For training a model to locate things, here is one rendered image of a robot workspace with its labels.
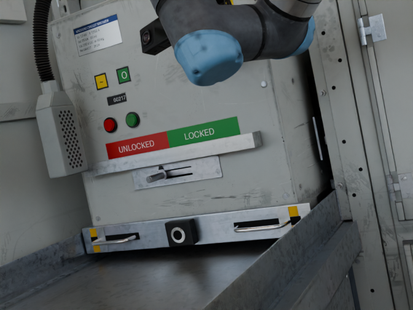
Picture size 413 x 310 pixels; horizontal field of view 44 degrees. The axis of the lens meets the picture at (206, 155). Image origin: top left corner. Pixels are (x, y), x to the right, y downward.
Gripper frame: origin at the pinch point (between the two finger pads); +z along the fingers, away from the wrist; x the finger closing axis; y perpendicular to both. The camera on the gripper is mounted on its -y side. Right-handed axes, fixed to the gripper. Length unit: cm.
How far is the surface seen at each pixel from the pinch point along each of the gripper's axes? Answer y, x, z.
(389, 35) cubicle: 32.9, -1.7, 6.1
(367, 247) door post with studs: 22.1, -39.2, 21.3
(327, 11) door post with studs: 23.1, 6.9, 8.7
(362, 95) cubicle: 26.6, -10.1, 12.3
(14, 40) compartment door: -49, 20, 12
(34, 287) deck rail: -43, -37, 4
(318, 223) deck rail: 13.8, -33.5, 4.9
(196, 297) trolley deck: -5.3, -42.2, -11.9
